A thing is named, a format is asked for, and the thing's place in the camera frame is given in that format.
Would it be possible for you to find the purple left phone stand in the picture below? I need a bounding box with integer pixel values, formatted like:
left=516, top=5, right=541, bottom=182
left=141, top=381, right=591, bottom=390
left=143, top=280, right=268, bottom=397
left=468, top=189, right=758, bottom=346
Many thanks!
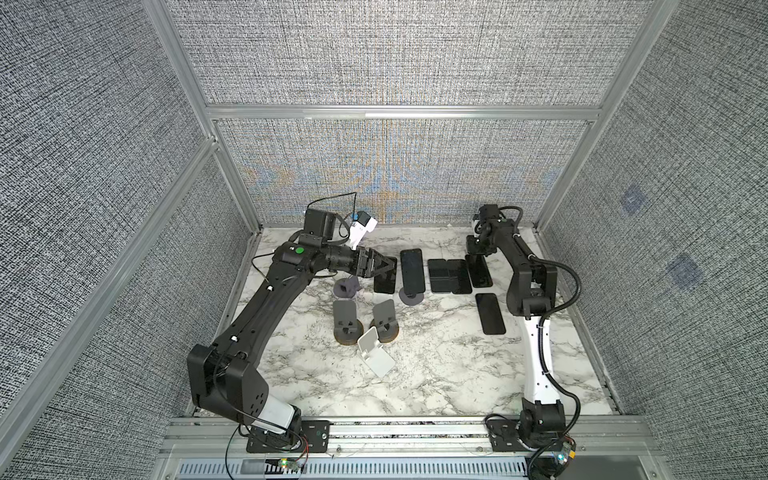
left=333, top=276, right=362, bottom=299

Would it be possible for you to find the purple round phone stand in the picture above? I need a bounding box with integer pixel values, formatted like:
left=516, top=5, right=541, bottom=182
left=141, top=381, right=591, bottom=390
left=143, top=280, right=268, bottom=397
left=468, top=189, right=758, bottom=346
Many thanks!
left=398, top=289, right=424, bottom=306

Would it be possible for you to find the aluminium front rail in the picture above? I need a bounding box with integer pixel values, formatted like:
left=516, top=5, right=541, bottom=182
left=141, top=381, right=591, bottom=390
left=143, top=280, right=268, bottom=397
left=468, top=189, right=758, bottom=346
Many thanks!
left=159, top=415, right=661, bottom=458

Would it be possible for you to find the black phone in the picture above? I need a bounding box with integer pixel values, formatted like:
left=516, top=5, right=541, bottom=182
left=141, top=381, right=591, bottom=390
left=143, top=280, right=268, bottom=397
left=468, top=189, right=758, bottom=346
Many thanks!
left=465, top=254, right=493, bottom=289
left=374, top=257, right=398, bottom=295
left=475, top=293, right=506, bottom=336
left=427, top=259, right=453, bottom=293
left=400, top=248, right=426, bottom=297
left=447, top=259, right=473, bottom=295

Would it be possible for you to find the wooden base stand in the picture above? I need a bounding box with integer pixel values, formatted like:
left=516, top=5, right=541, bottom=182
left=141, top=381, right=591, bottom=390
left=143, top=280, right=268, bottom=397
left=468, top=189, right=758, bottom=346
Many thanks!
left=333, top=300, right=364, bottom=346
left=371, top=299, right=400, bottom=343

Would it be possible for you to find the white slotted cable duct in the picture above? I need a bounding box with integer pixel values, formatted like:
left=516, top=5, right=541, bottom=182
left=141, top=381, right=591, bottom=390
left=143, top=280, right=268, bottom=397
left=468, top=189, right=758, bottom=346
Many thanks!
left=175, top=457, right=528, bottom=479

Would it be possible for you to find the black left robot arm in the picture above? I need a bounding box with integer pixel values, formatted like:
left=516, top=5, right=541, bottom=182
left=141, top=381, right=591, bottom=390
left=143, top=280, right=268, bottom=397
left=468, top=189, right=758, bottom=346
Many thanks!
left=187, top=208, right=395, bottom=435

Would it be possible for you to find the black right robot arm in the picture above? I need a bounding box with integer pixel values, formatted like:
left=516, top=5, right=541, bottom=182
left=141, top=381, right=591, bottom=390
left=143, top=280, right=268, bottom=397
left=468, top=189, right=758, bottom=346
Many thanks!
left=467, top=204, right=566, bottom=449

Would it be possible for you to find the wooden base stand right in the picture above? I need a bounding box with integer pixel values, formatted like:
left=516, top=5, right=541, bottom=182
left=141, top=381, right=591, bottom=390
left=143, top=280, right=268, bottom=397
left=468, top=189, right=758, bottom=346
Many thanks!
left=371, top=299, right=400, bottom=343

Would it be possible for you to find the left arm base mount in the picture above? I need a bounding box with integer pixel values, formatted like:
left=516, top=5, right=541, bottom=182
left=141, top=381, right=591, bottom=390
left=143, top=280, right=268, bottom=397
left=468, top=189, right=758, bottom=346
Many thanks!
left=246, top=418, right=333, bottom=455

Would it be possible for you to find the wooden base stand left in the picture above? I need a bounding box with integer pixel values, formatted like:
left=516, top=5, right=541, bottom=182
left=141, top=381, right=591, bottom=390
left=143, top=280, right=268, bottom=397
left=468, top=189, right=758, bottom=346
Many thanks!
left=333, top=300, right=364, bottom=346

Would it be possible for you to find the white phone stand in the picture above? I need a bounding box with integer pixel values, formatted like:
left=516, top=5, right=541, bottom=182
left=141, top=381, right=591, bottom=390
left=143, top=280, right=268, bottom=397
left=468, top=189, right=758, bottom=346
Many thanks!
left=357, top=327, right=395, bottom=378

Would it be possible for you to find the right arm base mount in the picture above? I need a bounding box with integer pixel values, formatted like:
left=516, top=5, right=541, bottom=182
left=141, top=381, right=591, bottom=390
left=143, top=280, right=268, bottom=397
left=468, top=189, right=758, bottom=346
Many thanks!
left=483, top=413, right=533, bottom=453

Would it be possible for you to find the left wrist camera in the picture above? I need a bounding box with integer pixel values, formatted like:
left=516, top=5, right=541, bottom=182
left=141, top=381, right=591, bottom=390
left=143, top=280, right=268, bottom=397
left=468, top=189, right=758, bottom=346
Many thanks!
left=347, top=210, right=378, bottom=250

